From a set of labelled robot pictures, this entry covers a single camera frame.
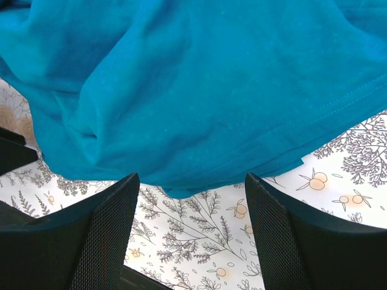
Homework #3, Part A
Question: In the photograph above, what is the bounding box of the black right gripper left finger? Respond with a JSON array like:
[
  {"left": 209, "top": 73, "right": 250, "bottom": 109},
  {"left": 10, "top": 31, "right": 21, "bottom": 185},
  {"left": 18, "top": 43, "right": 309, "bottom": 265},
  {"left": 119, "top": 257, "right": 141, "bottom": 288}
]
[{"left": 1, "top": 173, "right": 140, "bottom": 289}]

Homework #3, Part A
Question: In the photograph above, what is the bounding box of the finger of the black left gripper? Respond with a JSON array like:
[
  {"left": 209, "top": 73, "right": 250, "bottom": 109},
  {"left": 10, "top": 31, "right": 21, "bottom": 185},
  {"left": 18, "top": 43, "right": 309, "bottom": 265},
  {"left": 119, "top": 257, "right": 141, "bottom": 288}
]
[{"left": 0, "top": 127, "right": 38, "bottom": 175}]

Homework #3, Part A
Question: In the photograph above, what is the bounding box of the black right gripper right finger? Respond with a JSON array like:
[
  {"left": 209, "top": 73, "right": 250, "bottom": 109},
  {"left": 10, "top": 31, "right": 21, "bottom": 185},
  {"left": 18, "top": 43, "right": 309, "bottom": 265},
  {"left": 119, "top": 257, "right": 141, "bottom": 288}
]
[{"left": 245, "top": 173, "right": 386, "bottom": 289}]

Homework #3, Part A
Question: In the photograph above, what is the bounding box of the teal blue t shirt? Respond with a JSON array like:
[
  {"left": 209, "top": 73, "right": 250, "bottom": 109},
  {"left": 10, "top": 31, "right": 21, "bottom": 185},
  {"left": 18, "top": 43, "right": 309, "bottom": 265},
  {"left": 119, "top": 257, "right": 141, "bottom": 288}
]
[{"left": 1, "top": 0, "right": 386, "bottom": 198}]

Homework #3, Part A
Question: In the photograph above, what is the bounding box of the floral patterned table mat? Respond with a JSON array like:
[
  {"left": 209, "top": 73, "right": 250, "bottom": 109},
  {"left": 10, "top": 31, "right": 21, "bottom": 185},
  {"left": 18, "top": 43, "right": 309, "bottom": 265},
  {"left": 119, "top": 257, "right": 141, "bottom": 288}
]
[{"left": 1, "top": 82, "right": 386, "bottom": 289}]

